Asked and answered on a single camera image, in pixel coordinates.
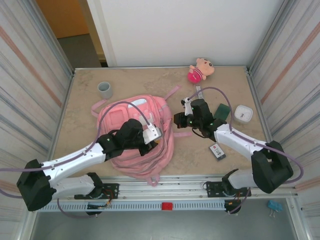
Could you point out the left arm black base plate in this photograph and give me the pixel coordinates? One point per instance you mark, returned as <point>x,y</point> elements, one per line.
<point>111,191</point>

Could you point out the grey plastic cup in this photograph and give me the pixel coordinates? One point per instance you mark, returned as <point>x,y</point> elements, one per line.
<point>105,92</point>

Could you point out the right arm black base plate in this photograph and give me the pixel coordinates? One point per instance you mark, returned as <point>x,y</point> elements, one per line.
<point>215,190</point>

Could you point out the white square clock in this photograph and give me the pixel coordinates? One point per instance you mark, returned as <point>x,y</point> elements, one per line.
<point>243,114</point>

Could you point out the white door frame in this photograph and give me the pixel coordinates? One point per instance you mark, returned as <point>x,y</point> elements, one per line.
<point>100,32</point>

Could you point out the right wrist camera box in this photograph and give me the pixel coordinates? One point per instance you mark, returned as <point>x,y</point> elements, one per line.
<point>187,106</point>

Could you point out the pink backpack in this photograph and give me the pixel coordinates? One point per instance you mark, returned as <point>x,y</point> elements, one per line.
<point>150,165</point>

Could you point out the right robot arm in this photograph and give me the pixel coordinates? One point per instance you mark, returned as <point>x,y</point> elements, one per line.
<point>237,143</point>

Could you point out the blue binder clip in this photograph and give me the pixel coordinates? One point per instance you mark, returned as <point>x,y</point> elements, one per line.
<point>275,205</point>

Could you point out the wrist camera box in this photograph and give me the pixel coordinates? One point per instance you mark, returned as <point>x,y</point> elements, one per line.
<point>187,106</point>
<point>152,133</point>

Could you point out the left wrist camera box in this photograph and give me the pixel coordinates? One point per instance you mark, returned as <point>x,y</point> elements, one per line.
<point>152,133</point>

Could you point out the black labelled packet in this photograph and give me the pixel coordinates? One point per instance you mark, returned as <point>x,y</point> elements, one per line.
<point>217,152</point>

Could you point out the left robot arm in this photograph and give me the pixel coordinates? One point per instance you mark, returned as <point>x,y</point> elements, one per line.
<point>75,162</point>

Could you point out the aluminium table frame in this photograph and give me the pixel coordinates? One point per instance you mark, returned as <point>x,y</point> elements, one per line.
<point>180,181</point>

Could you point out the pink plush doll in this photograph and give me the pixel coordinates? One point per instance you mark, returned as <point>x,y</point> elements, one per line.
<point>197,73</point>

